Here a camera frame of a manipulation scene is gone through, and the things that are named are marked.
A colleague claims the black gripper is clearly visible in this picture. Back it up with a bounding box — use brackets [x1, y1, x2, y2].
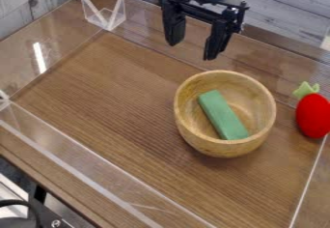
[162, 0, 249, 60]

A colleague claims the light wooden bowl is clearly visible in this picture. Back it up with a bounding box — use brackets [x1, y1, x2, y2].
[174, 71, 277, 158]

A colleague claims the green rectangular block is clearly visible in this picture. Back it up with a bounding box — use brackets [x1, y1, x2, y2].
[198, 90, 249, 140]

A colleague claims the clear acrylic corner bracket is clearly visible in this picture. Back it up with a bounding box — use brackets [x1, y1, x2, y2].
[82, 0, 127, 31]

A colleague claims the black metal table clamp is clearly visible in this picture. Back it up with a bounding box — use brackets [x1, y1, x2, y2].
[28, 185, 74, 228]

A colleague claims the black cable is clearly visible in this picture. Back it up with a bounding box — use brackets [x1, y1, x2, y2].
[0, 199, 43, 228]

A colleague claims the red plush strawberry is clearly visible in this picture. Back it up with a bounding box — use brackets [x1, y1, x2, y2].
[293, 81, 330, 138]

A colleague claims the clear acrylic tray wall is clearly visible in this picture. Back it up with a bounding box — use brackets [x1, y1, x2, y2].
[0, 91, 215, 228]

